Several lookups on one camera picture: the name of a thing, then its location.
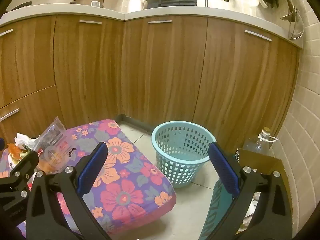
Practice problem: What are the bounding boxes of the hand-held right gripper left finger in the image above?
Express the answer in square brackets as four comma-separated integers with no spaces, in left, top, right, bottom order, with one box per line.
[26,142,113,240]

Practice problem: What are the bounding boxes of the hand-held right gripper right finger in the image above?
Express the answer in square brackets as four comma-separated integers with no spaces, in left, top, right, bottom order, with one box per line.
[207,142,293,240]

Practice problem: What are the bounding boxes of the orange peel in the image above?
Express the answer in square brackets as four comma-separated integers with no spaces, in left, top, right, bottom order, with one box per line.
[6,144,22,160]

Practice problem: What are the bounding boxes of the white tissue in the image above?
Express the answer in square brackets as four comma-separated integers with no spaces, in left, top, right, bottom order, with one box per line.
[14,133,40,153]

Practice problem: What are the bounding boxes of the clear printed plastic packet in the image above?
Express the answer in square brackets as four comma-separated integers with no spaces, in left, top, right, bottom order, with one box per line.
[35,116,78,174]

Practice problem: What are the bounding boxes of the light blue plastic basket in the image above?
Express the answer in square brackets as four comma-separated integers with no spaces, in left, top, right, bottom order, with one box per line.
[151,121,217,188]

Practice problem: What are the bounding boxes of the white printed wrapper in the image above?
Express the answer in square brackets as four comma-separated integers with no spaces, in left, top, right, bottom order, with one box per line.
[7,154,20,172]

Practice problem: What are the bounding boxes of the floral cloth covered stool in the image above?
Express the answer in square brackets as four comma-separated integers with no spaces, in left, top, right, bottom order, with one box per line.
[0,119,177,240]

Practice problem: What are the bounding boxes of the clear plastic bottle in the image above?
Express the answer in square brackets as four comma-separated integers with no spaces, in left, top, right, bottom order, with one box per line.
[242,127,278,155]

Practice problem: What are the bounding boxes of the brown cardboard box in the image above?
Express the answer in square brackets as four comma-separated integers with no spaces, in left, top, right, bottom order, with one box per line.
[234,148,295,234]

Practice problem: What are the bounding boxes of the teal printed carton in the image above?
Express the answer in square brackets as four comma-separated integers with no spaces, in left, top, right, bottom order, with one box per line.
[199,177,237,240]

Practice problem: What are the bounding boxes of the crumpled white wrappers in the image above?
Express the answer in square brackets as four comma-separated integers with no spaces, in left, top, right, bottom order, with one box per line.
[237,191,262,233]

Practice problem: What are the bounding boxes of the wooden cabinet drawer front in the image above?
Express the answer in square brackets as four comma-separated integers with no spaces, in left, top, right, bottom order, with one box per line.
[0,15,57,108]
[0,85,66,145]

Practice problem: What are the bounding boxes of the dark cabinet plinth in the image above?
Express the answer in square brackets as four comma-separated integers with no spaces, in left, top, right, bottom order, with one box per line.
[117,114,156,132]

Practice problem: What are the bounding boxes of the metal ladle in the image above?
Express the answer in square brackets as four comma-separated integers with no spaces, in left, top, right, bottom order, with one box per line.
[280,0,299,22]

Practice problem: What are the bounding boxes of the white electric kettle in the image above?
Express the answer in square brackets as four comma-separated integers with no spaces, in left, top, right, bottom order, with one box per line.
[128,0,148,13]

